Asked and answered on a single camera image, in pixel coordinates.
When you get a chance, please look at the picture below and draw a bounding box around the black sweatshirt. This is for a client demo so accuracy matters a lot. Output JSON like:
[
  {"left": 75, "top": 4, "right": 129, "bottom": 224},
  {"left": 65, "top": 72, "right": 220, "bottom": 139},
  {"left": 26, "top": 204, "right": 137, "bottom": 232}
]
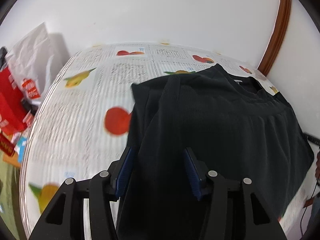
[{"left": 117, "top": 65, "right": 314, "bottom": 239}]

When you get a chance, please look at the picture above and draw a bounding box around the person's right hand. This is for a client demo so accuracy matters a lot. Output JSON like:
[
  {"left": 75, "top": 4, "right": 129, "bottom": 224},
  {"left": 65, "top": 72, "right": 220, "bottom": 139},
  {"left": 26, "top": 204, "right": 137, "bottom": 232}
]
[{"left": 315, "top": 152, "right": 320, "bottom": 178}]

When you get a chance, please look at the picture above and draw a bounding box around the blue booklet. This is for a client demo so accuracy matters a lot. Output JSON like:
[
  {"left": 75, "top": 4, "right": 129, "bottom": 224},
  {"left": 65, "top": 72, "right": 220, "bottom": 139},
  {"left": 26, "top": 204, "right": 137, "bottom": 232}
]
[{"left": 15, "top": 137, "right": 27, "bottom": 163}]

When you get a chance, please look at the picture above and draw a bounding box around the red flat box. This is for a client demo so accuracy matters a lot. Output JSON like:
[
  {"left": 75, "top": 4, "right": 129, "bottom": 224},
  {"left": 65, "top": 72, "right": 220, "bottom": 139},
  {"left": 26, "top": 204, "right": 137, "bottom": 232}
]
[{"left": 0, "top": 133, "right": 15, "bottom": 157}]

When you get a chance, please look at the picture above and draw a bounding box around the fruit print tablecloth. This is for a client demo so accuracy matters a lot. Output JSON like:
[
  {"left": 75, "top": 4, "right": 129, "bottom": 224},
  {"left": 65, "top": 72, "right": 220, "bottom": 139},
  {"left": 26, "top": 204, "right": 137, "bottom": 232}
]
[{"left": 18, "top": 42, "right": 311, "bottom": 240}]

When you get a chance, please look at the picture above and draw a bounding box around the red paper bag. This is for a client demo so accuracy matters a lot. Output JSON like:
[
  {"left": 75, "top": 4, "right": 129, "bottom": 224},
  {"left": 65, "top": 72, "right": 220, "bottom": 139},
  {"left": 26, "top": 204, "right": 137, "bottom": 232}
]
[{"left": 0, "top": 67, "right": 27, "bottom": 135}]

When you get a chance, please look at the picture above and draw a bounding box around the white plastic shopping bag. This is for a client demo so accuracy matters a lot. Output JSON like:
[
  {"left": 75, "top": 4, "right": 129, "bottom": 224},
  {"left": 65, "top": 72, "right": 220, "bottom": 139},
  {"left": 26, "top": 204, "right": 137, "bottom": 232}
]
[{"left": 5, "top": 23, "right": 63, "bottom": 106}]

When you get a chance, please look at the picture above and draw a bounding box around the black cable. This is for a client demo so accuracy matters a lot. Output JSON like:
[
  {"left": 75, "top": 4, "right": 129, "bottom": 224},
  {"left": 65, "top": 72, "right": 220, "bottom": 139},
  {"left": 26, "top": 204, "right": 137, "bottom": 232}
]
[{"left": 299, "top": 177, "right": 320, "bottom": 235}]

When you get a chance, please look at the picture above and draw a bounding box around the brown wooden door frame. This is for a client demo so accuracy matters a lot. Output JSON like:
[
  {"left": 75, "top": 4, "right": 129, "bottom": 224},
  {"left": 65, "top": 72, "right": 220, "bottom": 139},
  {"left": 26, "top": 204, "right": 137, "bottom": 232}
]
[{"left": 258, "top": 0, "right": 292, "bottom": 76}]

